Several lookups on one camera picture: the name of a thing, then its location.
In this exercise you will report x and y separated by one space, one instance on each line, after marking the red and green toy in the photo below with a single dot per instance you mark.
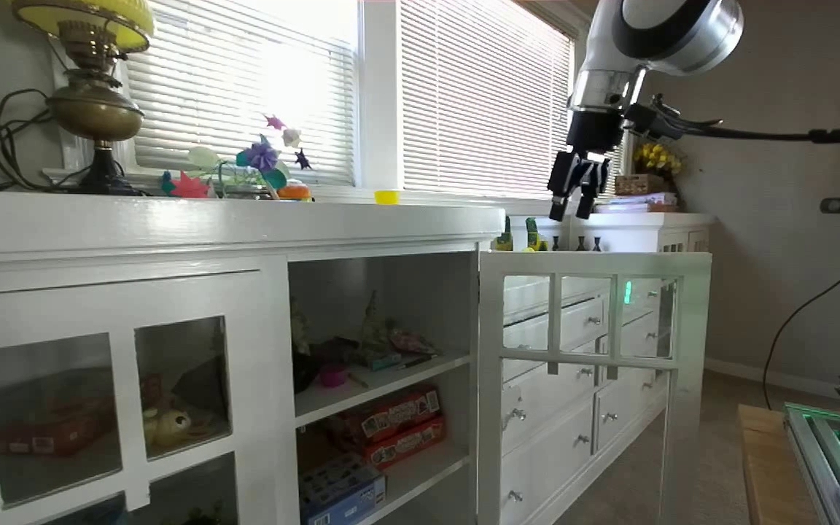
186 186

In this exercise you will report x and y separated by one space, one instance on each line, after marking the blue crayon box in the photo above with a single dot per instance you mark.
386 372

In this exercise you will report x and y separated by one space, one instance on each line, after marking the stack of papers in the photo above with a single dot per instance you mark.
638 202

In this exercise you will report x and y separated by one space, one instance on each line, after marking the white glass-paned cabinet door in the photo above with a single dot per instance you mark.
118 302
493 390

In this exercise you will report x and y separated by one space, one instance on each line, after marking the yellow toy behind glass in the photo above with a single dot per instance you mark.
169 428

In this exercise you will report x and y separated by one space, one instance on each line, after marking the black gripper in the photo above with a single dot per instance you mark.
596 136

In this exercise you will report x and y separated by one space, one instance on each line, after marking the small green figurines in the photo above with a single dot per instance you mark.
531 237

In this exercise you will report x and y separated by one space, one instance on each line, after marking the white wooden cabinet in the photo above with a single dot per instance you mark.
195 229

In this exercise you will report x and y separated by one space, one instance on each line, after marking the brass lamp with yellow shade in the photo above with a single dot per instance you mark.
93 107

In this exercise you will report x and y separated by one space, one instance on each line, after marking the red box behind glass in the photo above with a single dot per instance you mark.
49 428

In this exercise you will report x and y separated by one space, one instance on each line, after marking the white window blind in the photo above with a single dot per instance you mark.
234 88
479 107

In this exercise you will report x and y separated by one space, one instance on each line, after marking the blue board game box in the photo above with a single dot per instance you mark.
342 486

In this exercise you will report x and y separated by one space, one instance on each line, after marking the green lit device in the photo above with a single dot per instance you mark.
829 448

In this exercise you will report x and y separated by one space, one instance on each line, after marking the small yellow plastic bowl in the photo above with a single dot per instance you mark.
386 197

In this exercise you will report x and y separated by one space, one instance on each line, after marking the white dresser with drawers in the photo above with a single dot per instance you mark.
536 398

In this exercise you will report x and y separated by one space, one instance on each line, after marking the basket of yellow flowers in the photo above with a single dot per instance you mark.
654 162

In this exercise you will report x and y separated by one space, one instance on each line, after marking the colourful toy flower bunch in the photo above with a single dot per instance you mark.
269 162

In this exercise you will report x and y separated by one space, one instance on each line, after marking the red board game box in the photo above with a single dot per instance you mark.
392 410
408 441

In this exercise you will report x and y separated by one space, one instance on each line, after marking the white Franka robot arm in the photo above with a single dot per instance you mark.
672 34

